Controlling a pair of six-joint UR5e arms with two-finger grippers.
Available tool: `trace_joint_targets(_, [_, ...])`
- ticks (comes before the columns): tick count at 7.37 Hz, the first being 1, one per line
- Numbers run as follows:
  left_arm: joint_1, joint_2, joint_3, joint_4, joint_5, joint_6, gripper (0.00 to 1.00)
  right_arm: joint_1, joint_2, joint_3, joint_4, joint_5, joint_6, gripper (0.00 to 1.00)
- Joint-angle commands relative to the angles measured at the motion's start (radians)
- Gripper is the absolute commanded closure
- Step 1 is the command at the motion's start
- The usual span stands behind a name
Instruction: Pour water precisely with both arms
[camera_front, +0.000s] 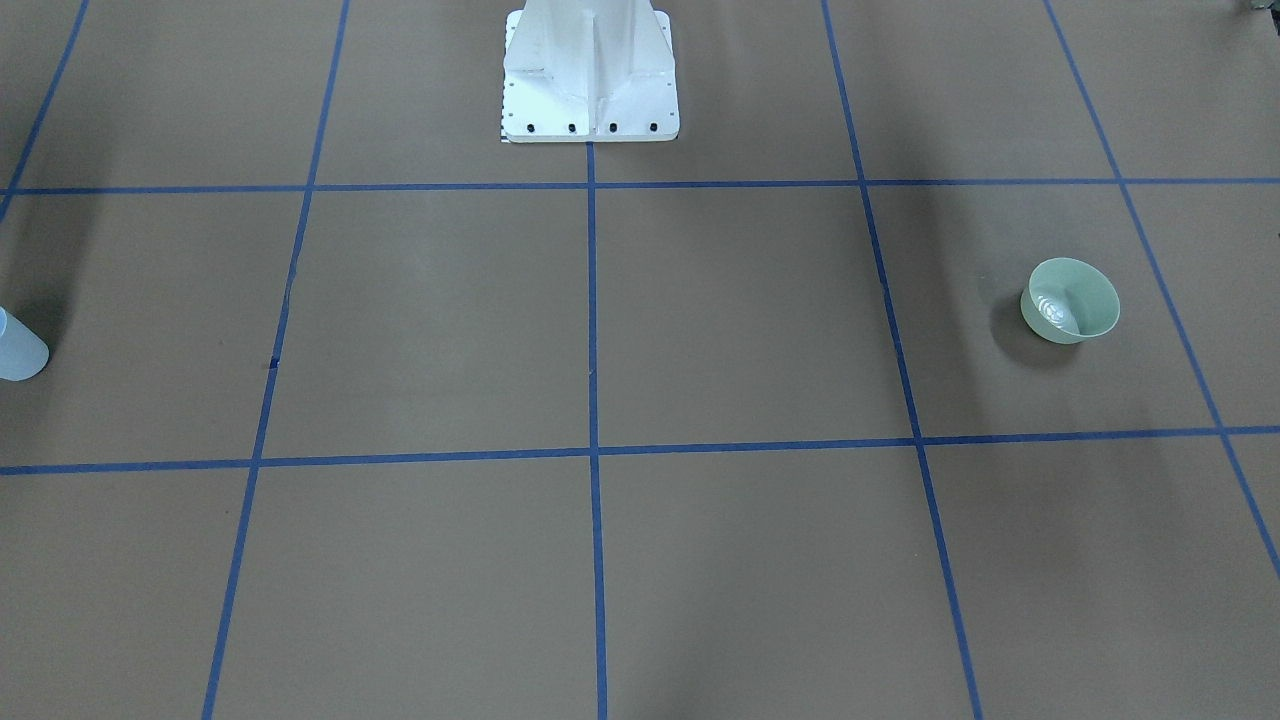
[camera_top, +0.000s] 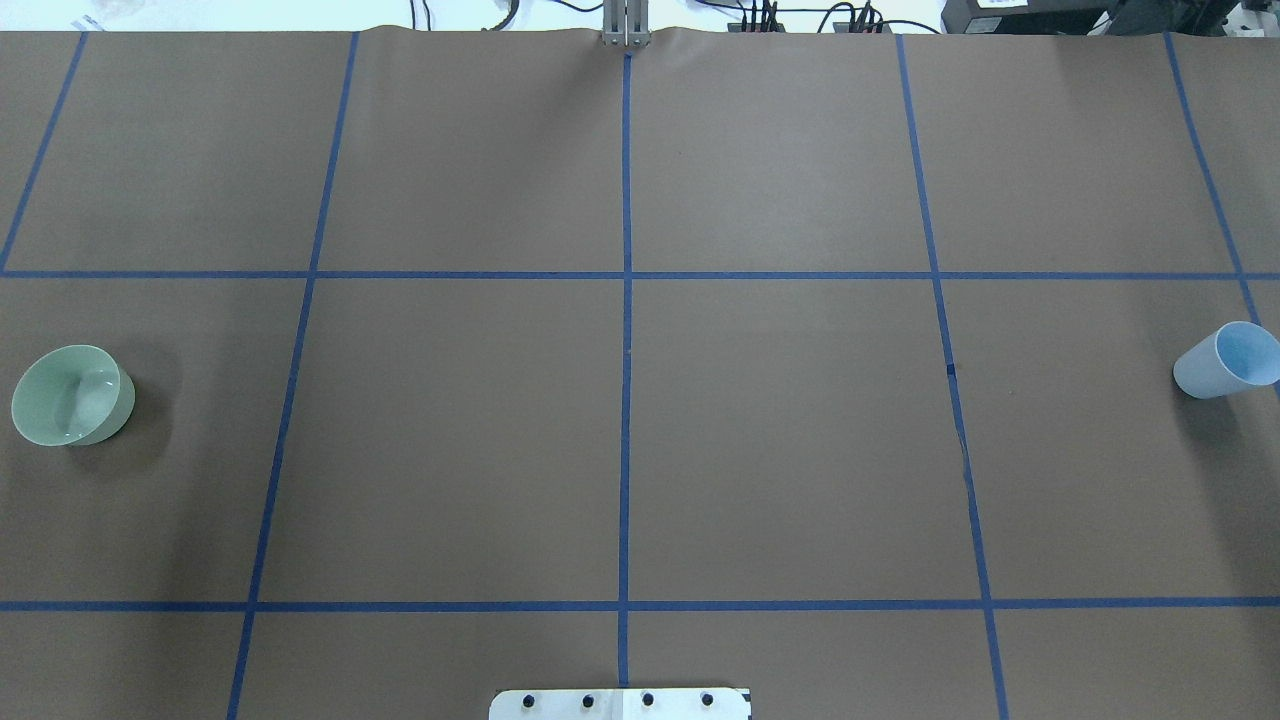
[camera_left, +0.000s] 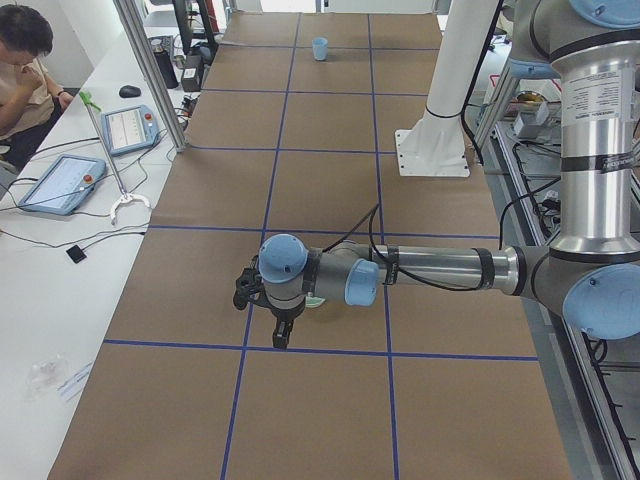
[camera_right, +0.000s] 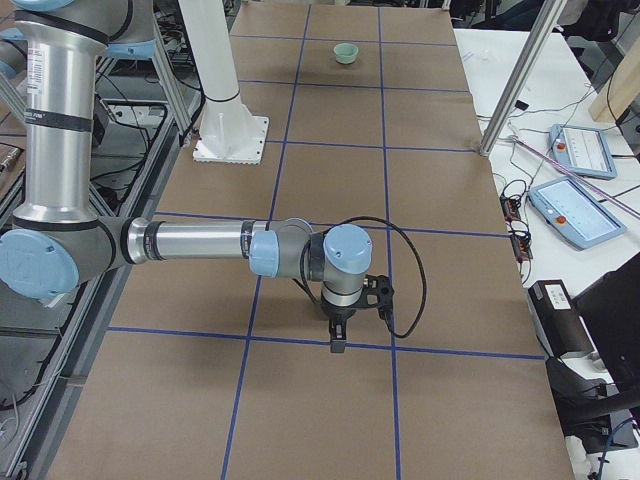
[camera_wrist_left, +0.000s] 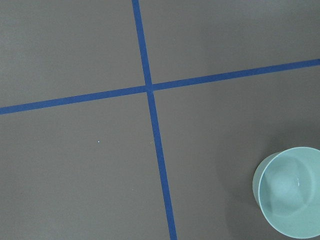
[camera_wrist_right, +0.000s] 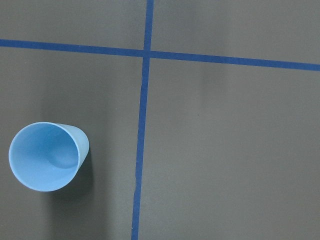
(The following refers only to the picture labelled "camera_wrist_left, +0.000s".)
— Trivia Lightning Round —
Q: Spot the light green ceramic bowl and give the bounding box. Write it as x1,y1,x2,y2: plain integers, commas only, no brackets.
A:
252,146,320,239

